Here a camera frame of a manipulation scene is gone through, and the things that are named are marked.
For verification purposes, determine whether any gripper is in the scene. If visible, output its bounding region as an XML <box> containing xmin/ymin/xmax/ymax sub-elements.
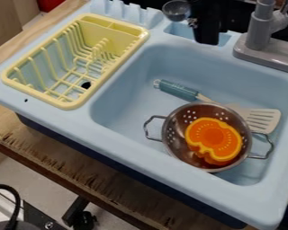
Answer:
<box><xmin>188</xmin><ymin>0</ymin><xmax>233</xmax><ymax>46</ymax></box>

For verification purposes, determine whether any light blue toy sink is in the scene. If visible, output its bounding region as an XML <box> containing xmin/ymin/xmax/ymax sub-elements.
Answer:
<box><xmin>0</xmin><ymin>0</ymin><xmax>288</xmax><ymax>230</ymax></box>

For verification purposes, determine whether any grey tap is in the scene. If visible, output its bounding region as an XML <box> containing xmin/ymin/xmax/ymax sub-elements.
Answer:
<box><xmin>231</xmin><ymin>0</ymin><xmax>288</xmax><ymax>74</ymax></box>

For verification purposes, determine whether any silver strainer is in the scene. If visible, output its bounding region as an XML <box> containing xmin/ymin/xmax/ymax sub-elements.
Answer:
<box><xmin>141</xmin><ymin>102</ymin><xmax>275</xmax><ymax>174</ymax></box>

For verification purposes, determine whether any yellow dish rack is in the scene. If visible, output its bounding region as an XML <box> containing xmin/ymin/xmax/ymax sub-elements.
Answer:
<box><xmin>0</xmin><ymin>13</ymin><xmax>152</xmax><ymax>111</ymax></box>

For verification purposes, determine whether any orange toy pepper slice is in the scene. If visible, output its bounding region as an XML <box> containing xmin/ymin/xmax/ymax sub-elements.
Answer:
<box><xmin>184</xmin><ymin>117</ymin><xmax>244</xmax><ymax>167</ymax></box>

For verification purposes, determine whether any cardboard box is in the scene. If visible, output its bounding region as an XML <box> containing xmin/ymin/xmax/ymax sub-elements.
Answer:
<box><xmin>0</xmin><ymin>0</ymin><xmax>42</xmax><ymax>53</ymax></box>

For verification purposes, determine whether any black table leg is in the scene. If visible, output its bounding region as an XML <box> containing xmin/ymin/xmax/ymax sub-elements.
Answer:
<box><xmin>60</xmin><ymin>196</ymin><xmax>99</xmax><ymax>230</ymax></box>

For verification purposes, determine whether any blue handled beige spatula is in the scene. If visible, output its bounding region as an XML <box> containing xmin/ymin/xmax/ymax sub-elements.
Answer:
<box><xmin>152</xmin><ymin>78</ymin><xmax>283</xmax><ymax>135</ymax></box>

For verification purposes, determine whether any black cable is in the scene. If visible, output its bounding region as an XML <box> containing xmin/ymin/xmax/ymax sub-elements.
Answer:
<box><xmin>0</xmin><ymin>183</ymin><xmax>23</xmax><ymax>230</ymax></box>

